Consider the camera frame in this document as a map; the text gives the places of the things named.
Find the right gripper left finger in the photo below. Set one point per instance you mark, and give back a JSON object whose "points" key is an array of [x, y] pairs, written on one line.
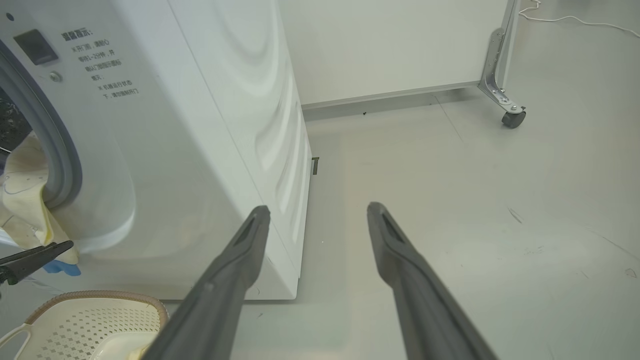
{"points": [[220, 295]]}

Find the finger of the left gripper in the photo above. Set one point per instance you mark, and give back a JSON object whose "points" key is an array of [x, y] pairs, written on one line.
{"points": [[35, 251], [25, 267]]}

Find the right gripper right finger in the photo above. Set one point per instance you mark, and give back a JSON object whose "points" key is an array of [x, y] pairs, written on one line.
{"points": [[420, 300]]}

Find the cream garment with bear print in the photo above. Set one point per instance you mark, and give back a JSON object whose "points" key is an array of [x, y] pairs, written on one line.
{"points": [[25, 200]]}

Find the white washing machine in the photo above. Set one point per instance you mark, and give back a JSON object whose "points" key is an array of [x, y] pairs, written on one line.
{"points": [[190, 150]]}

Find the cream perforated laundry basket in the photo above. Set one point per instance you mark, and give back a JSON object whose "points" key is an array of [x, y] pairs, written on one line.
{"points": [[75, 325]]}

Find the metal leg with black caster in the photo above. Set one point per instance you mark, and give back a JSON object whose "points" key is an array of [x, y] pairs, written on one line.
{"points": [[500, 95]]}

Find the white partition panel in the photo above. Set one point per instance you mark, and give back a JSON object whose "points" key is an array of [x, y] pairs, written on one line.
{"points": [[390, 45]]}

